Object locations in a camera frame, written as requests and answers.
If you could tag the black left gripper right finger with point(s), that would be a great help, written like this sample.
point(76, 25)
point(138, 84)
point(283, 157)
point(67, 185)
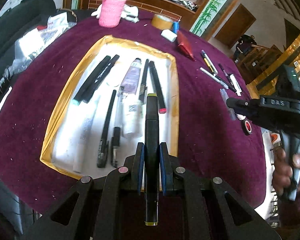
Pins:
point(212, 209)

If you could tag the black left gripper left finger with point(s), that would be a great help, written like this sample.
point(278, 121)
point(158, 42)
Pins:
point(90, 209)

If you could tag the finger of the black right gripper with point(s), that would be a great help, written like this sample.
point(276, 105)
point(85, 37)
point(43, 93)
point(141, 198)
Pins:
point(237, 105)

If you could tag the thin black pen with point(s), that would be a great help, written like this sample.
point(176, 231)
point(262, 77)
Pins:
point(103, 146)
point(226, 74)

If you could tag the black marker yellow cap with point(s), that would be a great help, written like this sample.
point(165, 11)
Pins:
point(152, 160)

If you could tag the black gel pen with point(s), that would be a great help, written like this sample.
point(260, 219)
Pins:
point(143, 82)

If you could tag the white bottle orange cap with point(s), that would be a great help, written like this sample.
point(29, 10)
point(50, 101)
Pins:
point(132, 117)

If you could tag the black marker teal cap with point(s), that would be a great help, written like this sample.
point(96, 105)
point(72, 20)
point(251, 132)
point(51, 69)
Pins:
point(90, 79)

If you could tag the black printed marker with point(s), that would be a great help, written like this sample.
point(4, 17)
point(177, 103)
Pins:
point(87, 95)

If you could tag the white cylindrical marker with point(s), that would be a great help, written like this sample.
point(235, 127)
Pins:
point(84, 133)

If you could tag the person right hand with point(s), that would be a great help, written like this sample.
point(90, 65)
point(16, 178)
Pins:
point(283, 172)

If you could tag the white flat marker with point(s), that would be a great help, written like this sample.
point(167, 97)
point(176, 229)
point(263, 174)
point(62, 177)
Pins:
point(235, 84)

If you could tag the red black tape roll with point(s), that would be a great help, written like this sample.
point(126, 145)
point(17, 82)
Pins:
point(246, 126)

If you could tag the black pen under silver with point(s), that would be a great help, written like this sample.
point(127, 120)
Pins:
point(231, 87)

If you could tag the silver white pen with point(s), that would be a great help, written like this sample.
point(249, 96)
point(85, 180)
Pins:
point(215, 78)

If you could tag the maroon bed cover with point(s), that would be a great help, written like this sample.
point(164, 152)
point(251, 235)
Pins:
point(211, 144)

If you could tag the grey blue-tip pen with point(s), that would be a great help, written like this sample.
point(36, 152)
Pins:
point(209, 58)

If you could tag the yellow black pen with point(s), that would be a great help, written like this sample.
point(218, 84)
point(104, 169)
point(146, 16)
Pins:
point(207, 63)

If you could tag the person in background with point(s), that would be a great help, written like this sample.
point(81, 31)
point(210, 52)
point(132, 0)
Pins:
point(244, 45)

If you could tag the short black pen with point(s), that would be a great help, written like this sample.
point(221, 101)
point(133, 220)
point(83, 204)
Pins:
point(115, 144)

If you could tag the red foil packet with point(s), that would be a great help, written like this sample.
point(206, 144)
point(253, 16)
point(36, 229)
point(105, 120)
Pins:
point(184, 46)

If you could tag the white tray yellow tape rim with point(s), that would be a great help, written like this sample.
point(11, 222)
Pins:
point(58, 114)

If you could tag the white eraser block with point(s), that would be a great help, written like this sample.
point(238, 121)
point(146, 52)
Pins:
point(169, 35)

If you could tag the blue tube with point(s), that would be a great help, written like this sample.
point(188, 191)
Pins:
point(175, 27)

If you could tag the silver purple tube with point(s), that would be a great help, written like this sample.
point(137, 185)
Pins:
point(131, 80)

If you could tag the brown packing tape roll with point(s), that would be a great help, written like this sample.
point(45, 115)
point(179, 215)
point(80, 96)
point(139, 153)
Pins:
point(161, 22)

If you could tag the white glove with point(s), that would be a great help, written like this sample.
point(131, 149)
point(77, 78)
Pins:
point(129, 13)

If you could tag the white paper packages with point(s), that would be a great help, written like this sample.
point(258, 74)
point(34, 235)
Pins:
point(28, 47)

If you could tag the black backpack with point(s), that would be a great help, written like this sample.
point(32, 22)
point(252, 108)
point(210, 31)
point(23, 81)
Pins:
point(15, 22)

